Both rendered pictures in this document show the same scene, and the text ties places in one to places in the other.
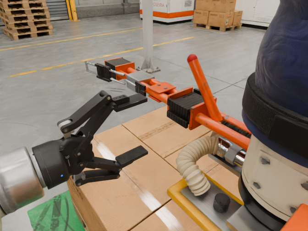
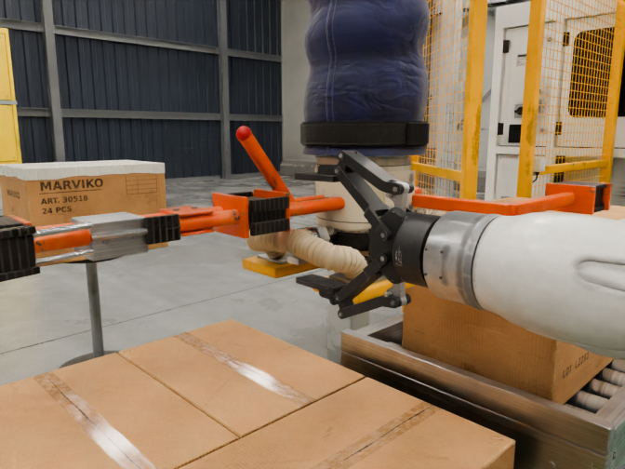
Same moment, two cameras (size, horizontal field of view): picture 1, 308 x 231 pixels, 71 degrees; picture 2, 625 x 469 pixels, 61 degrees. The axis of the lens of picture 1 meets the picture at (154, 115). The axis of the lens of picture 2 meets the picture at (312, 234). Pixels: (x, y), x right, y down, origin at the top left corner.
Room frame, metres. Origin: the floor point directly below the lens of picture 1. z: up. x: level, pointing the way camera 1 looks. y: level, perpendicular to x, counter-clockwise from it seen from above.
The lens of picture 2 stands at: (0.43, 0.70, 1.16)
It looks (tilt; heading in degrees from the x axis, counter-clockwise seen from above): 11 degrees down; 265
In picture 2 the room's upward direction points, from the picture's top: straight up
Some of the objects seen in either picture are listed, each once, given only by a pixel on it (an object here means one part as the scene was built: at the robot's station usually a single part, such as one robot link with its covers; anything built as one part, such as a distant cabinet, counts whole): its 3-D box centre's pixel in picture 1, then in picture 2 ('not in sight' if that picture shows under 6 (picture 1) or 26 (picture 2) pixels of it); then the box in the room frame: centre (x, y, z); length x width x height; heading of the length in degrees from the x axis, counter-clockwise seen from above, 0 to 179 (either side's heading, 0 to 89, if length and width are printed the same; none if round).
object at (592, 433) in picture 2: not in sight; (451, 380); (0.00, -0.44, 0.58); 0.70 x 0.03 x 0.06; 129
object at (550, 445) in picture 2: not in sight; (448, 420); (0.00, -0.44, 0.47); 0.70 x 0.03 x 0.15; 129
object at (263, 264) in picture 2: not in sight; (325, 246); (0.32, -0.32, 0.94); 0.34 x 0.10 x 0.05; 38
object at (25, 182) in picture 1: (19, 177); (468, 258); (0.24, 0.21, 1.04); 0.09 x 0.06 x 0.09; 38
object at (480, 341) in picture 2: not in sight; (527, 283); (-0.28, -0.65, 0.75); 0.60 x 0.40 x 0.40; 39
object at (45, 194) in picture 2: not in sight; (86, 207); (1.28, -1.81, 0.82); 0.60 x 0.40 x 0.40; 39
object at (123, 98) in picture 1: (115, 97); (336, 162); (0.35, 0.07, 1.12); 0.05 x 0.01 x 0.03; 128
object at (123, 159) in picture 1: (132, 155); (322, 283); (0.36, 0.05, 0.97); 0.07 x 0.03 x 0.01; 128
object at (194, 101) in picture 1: (190, 107); (251, 212); (0.46, -0.09, 1.04); 0.10 x 0.08 x 0.06; 128
